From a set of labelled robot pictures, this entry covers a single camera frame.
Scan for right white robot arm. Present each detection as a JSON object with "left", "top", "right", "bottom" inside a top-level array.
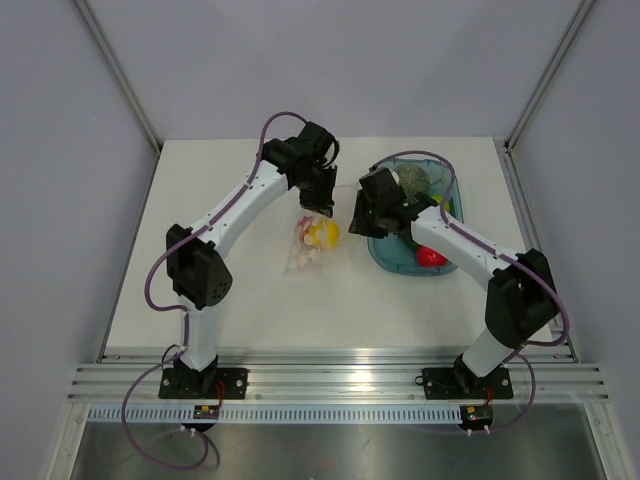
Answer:
[{"left": 349, "top": 167, "right": 560, "bottom": 397}]

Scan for yellow fruit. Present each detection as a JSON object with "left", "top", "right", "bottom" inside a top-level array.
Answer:
[{"left": 305, "top": 219, "right": 341, "bottom": 250}]

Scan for right small circuit board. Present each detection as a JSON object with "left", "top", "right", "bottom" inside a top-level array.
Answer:
[{"left": 460, "top": 404, "right": 494, "bottom": 428}]

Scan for green netted melon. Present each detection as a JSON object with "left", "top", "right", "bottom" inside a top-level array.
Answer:
[{"left": 394, "top": 164, "right": 431, "bottom": 197}]

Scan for wrinkled red fruit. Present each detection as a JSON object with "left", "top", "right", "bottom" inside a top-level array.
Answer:
[{"left": 296, "top": 216, "right": 313, "bottom": 245}]

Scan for aluminium frame post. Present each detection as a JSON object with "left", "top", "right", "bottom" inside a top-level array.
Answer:
[
  {"left": 504, "top": 0, "right": 598, "bottom": 154},
  {"left": 70, "top": 0, "right": 163, "bottom": 158}
]

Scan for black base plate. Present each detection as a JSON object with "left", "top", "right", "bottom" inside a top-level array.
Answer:
[
  {"left": 158, "top": 368, "right": 249, "bottom": 400},
  {"left": 416, "top": 367, "right": 514, "bottom": 400}
]

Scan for clear dotted zip bag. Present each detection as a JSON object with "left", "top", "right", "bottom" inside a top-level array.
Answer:
[{"left": 283, "top": 182, "right": 357, "bottom": 276}]

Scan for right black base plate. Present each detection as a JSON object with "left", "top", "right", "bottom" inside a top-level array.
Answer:
[{"left": 416, "top": 367, "right": 514, "bottom": 400}]

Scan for left aluminium frame post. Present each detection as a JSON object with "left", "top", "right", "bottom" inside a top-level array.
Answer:
[{"left": 70, "top": 0, "right": 163, "bottom": 158}]

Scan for aluminium mounting rail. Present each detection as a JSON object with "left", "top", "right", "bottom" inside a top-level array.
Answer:
[{"left": 67, "top": 347, "right": 610, "bottom": 405}]

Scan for white slotted cable duct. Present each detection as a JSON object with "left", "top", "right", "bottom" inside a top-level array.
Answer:
[{"left": 88, "top": 404, "right": 463, "bottom": 425}]

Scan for left small circuit board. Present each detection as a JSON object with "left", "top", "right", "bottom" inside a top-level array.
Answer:
[{"left": 193, "top": 405, "right": 219, "bottom": 420}]

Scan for teal plastic tray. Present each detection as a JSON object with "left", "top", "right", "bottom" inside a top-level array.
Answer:
[{"left": 367, "top": 157, "right": 457, "bottom": 277}]

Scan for dark green avocado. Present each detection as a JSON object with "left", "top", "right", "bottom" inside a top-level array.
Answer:
[{"left": 405, "top": 238, "right": 420, "bottom": 250}]

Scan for small circuit board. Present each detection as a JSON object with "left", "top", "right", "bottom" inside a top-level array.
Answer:
[
  {"left": 193, "top": 405, "right": 219, "bottom": 420},
  {"left": 460, "top": 404, "right": 494, "bottom": 428}
]

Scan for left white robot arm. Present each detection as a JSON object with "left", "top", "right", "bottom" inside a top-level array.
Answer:
[{"left": 159, "top": 122, "right": 339, "bottom": 399}]

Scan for smooth red apple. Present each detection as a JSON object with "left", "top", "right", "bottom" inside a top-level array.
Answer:
[{"left": 416, "top": 246, "right": 448, "bottom": 268}]

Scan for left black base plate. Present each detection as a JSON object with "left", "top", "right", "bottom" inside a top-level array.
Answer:
[{"left": 158, "top": 368, "right": 249, "bottom": 400}]

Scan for right aluminium frame post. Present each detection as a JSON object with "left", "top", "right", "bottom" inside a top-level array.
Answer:
[{"left": 504, "top": 0, "right": 598, "bottom": 154}]

